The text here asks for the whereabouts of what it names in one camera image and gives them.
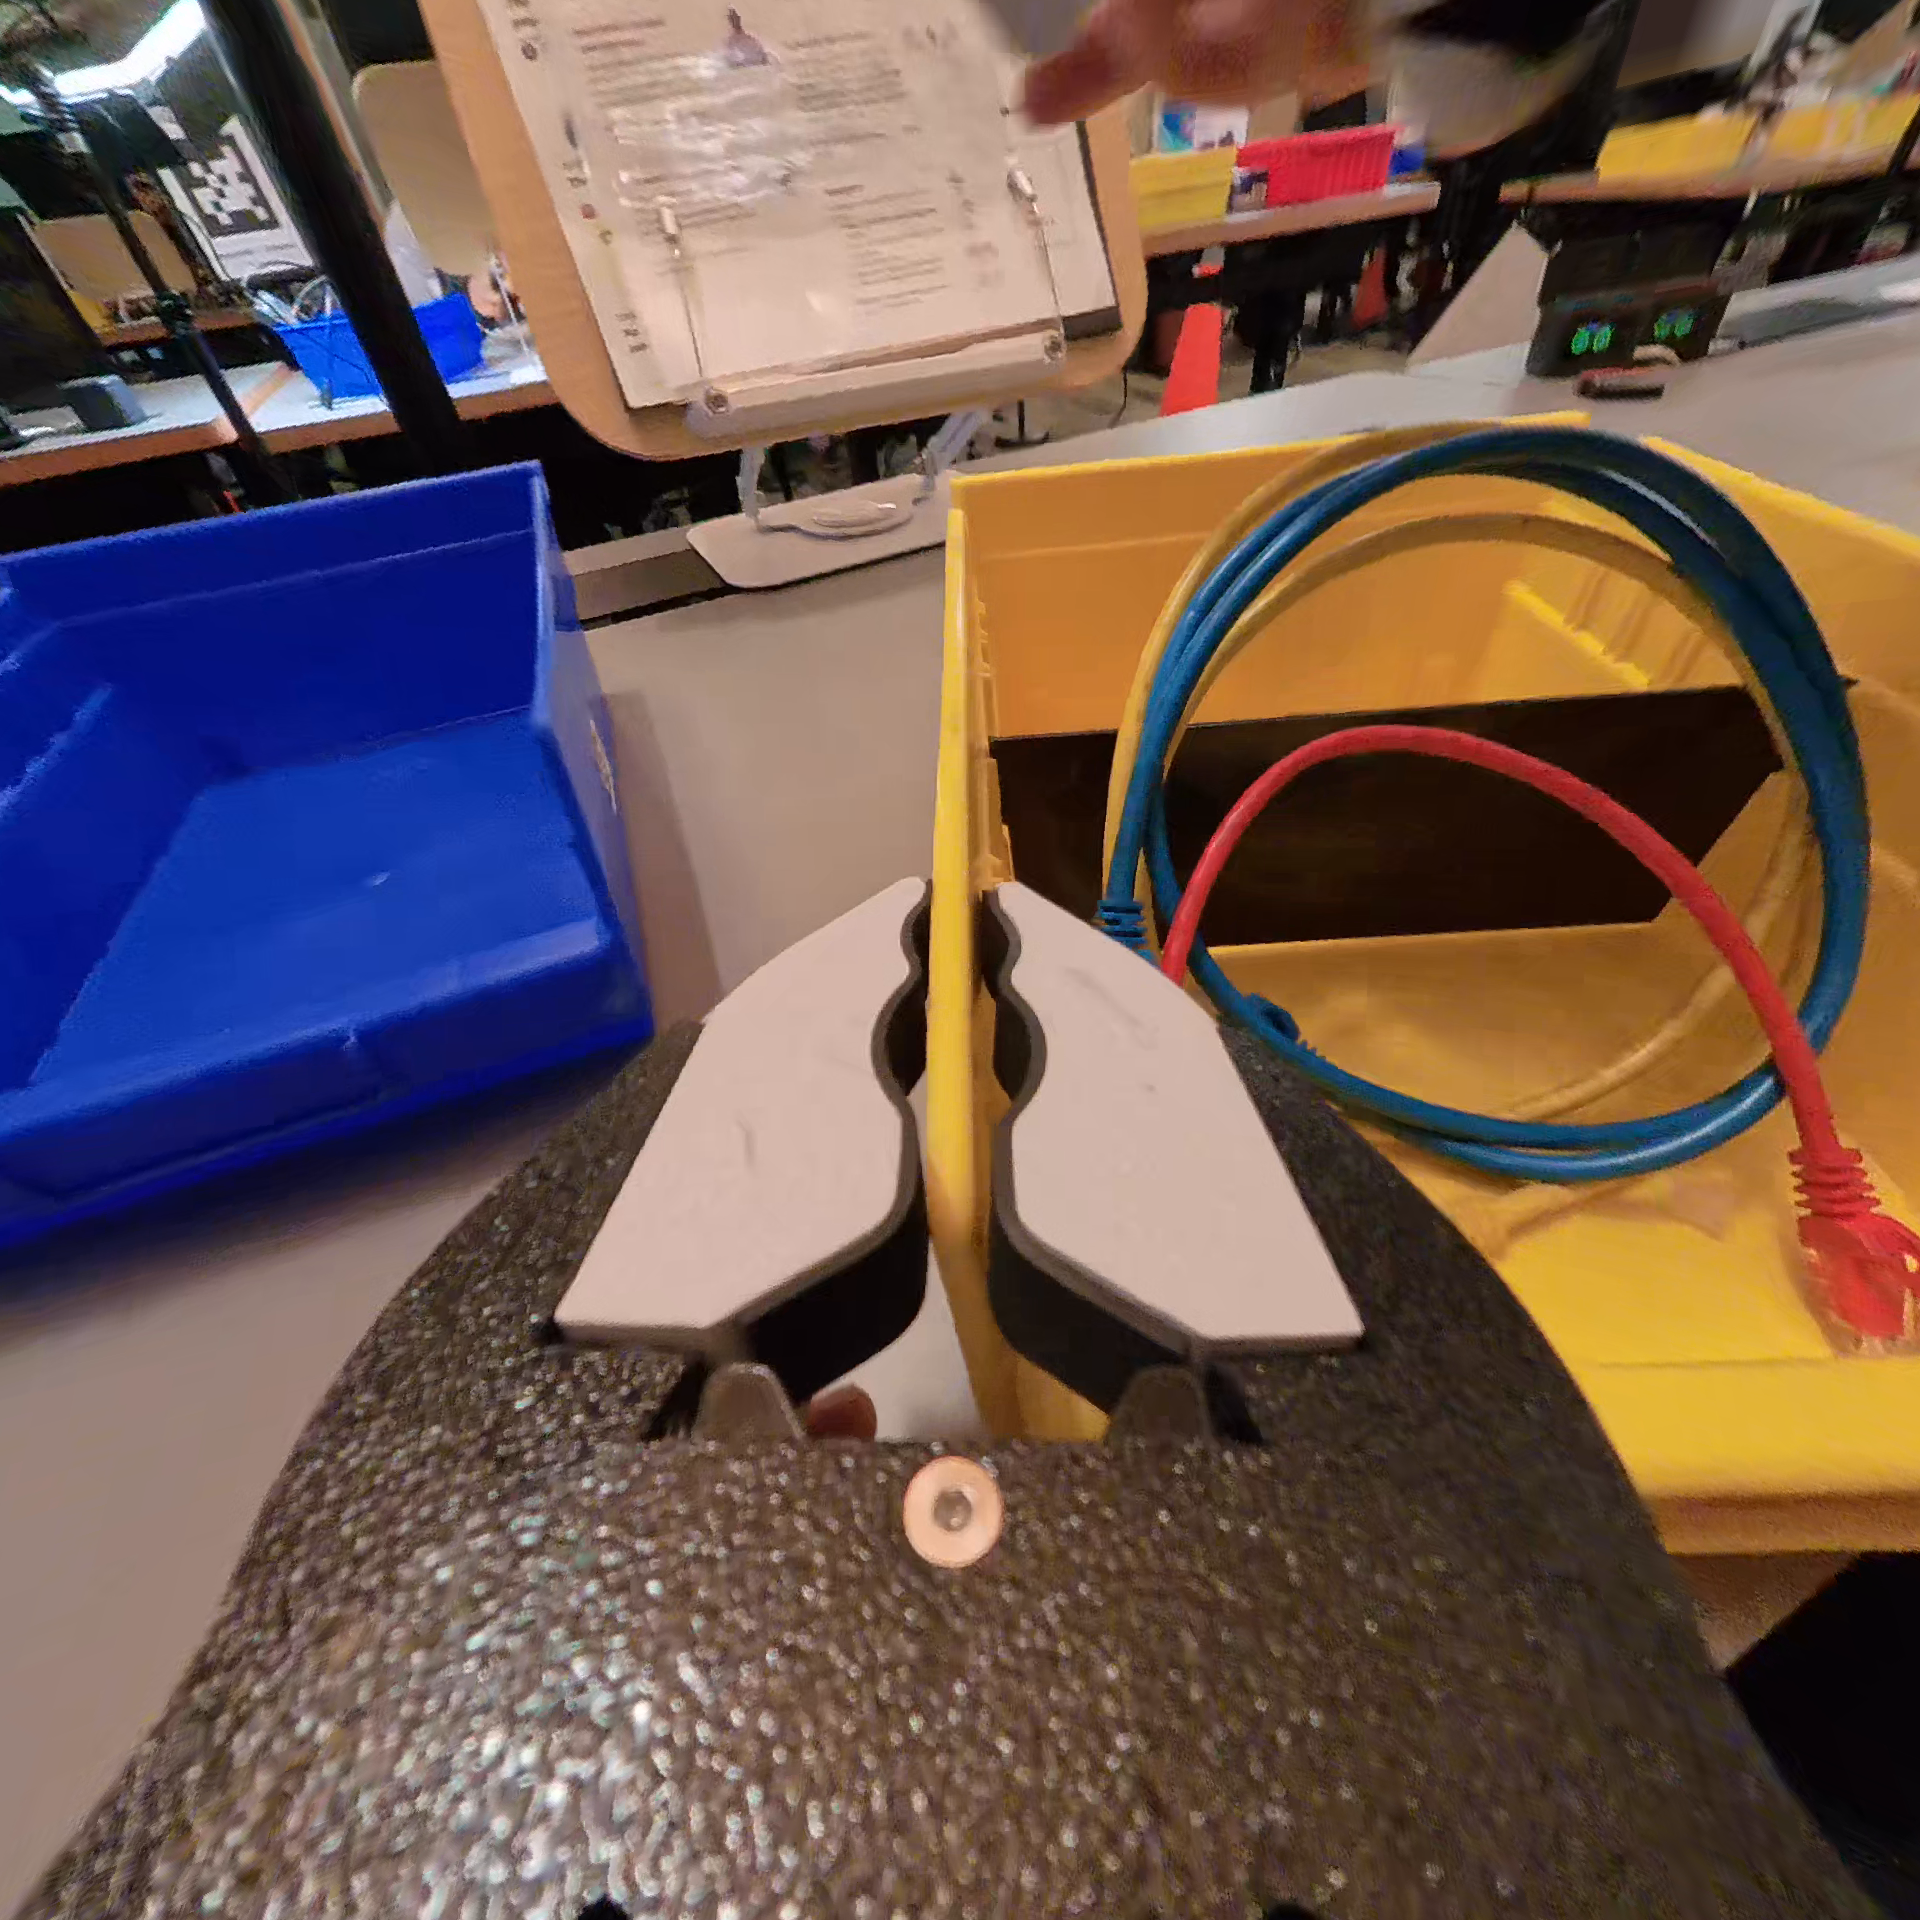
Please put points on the large blue plastic bin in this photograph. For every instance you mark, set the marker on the large blue plastic bin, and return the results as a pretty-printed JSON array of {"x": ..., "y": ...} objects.
[{"x": 300, "y": 900}]

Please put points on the printed instruction sheet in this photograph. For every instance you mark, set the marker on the printed instruction sheet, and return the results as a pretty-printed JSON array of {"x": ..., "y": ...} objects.
[{"x": 811, "y": 194}]

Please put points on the black stand pole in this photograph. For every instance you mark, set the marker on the black stand pole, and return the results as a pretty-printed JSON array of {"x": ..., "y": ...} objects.
[{"x": 344, "y": 241}]

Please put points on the black device green display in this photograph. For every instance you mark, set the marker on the black device green display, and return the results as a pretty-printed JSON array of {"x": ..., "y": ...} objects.
[{"x": 1628, "y": 323}]

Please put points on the red storage bin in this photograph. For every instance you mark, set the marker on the red storage bin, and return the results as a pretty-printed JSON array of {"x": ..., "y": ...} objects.
[{"x": 1321, "y": 165}]

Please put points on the orange cone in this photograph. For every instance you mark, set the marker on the orange cone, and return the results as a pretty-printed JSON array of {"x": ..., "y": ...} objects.
[{"x": 1192, "y": 369}]

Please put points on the pale wooden board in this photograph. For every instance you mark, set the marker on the pale wooden board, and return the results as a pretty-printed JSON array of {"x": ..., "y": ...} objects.
[{"x": 429, "y": 150}]

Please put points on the black white marker board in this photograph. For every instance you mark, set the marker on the black white marker board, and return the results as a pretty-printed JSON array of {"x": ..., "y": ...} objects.
[{"x": 233, "y": 188}]

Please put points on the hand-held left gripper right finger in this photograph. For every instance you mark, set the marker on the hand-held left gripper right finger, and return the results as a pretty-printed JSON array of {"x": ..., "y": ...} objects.
[{"x": 1170, "y": 1171}]

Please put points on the person's right hand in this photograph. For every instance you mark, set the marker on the person's right hand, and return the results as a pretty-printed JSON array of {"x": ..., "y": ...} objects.
[{"x": 1200, "y": 45}]

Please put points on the black bin divider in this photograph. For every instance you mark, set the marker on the black bin divider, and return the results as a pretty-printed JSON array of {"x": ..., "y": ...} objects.
[{"x": 1424, "y": 855}]

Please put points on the large yellow plastic bin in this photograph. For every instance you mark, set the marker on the large yellow plastic bin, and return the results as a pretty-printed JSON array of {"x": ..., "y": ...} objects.
[{"x": 1650, "y": 1351}]

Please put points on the small yellow storage bin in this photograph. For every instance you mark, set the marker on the small yellow storage bin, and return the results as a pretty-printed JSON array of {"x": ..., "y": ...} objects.
[{"x": 1185, "y": 188}]

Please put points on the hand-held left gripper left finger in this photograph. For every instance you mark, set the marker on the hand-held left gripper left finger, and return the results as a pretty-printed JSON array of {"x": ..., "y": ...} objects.
[{"x": 751, "y": 1154}]

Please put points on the small blue bin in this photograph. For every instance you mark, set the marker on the small blue bin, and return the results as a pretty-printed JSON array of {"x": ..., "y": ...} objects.
[{"x": 360, "y": 353}]

